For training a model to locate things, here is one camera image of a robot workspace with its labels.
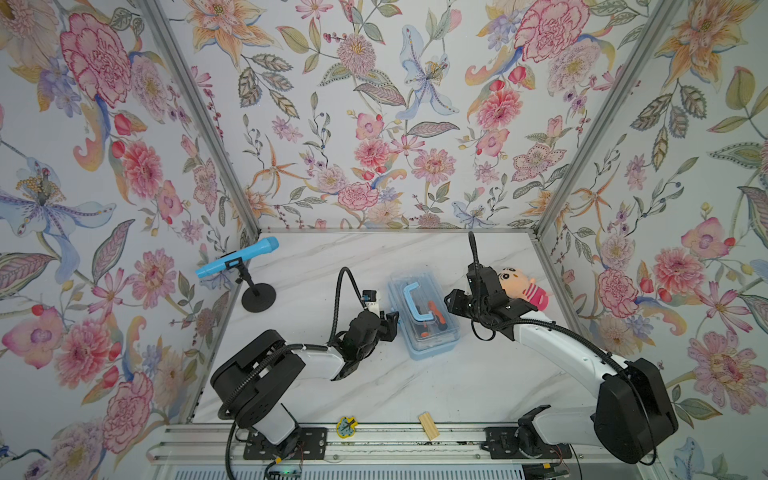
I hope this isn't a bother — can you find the orange handled screwdriver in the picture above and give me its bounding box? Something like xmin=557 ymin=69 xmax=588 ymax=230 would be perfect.
xmin=428 ymin=300 xmax=448 ymax=331

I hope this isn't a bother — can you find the blue plastic tool box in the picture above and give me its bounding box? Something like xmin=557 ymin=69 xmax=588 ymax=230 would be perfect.
xmin=388 ymin=271 xmax=460 ymax=361

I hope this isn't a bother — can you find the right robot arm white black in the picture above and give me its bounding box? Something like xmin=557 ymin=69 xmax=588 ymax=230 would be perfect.
xmin=444 ymin=265 xmax=679 ymax=464

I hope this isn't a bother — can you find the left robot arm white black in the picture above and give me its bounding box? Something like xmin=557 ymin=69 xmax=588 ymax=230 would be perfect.
xmin=210 ymin=310 xmax=399 ymax=446

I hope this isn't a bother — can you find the cartoon boy plush doll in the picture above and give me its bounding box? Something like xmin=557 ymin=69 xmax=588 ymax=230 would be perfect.
xmin=498 ymin=268 xmax=549 ymax=311

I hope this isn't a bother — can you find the yellow blue sticker badge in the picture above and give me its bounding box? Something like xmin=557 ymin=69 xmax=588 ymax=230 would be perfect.
xmin=335 ymin=416 xmax=358 ymax=439

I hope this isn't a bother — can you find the black microphone stand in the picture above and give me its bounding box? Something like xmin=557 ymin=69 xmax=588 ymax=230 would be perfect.
xmin=226 ymin=258 xmax=277 ymax=313

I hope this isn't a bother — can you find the small wooden block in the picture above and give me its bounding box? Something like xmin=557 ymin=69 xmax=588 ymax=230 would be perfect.
xmin=418 ymin=412 xmax=440 ymax=441

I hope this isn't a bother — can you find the blue toy microphone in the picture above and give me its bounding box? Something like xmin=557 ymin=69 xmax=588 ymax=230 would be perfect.
xmin=196 ymin=237 xmax=280 ymax=279

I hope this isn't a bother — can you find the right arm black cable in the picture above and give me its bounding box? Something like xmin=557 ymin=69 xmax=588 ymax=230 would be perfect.
xmin=467 ymin=231 xmax=658 ymax=466

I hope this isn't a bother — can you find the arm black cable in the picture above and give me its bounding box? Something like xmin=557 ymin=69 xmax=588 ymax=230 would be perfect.
xmin=217 ymin=266 xmax=367 ymax=480
xmin=467 ymin=231 xmax=658 ymax=466

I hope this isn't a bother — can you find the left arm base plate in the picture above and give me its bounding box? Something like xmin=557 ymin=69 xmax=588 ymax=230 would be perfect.
xmin=243 ymin=426 xmax=328 ymax=461

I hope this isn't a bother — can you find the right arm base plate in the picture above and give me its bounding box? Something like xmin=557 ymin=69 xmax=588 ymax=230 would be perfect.
xmin=480 ymin=426 xmax=573 ymax=461

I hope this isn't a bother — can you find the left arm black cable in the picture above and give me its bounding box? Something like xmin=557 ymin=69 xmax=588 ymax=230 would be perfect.
xmin=217 ymin=266 xmax=367 ymax=480

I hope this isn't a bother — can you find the aluminium front rail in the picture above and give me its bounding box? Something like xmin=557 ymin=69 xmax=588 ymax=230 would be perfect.
xmin=146 ymin=422 xmax=661 ymax=466

